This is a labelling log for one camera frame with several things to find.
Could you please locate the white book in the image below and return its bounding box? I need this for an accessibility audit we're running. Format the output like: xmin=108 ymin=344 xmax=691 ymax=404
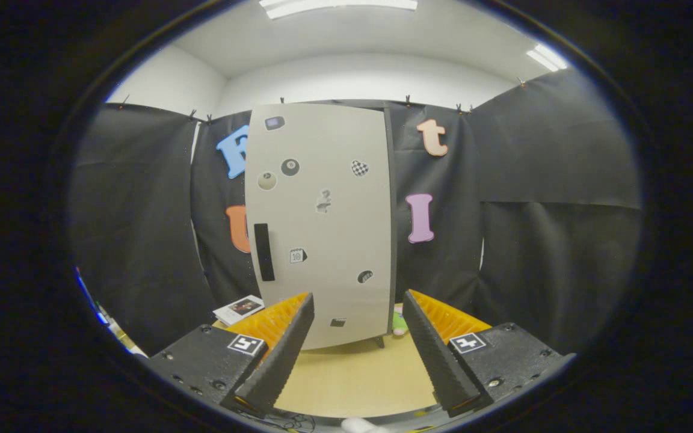
xmin=212 ymin=295 xmax=266 ymax=327

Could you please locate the black backdrop cloth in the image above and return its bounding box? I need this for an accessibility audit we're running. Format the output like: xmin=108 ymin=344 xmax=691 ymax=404
xmin=70 ymin=66 xmax=642 ymax=355

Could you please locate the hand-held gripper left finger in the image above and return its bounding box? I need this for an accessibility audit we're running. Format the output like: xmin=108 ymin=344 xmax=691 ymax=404
xmin=145 ymin=292 xmax=315 ymax=419

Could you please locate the black door handle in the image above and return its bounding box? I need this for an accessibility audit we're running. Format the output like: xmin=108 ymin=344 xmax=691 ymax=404
xmin=253 ymin=223 xmax=276 ymax=282

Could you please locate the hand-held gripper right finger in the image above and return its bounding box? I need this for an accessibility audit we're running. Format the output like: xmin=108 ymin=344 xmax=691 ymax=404
xmin=402 ymin=289 xmax=577 ymax=419

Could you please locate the grey shoe cabinet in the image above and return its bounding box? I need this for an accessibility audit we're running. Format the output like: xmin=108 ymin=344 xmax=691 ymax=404
xmin=244 ymin=99 xmax=398 ymax=349

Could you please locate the long ceiling light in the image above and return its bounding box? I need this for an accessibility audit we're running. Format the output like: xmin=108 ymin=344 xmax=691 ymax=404
xmin=259 ymin=0 xmax=419 ymax=20

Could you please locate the green pink plush toy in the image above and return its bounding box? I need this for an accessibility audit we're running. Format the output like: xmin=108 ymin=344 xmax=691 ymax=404
xmin=392 ymin=302 xmax=410 ymax=336

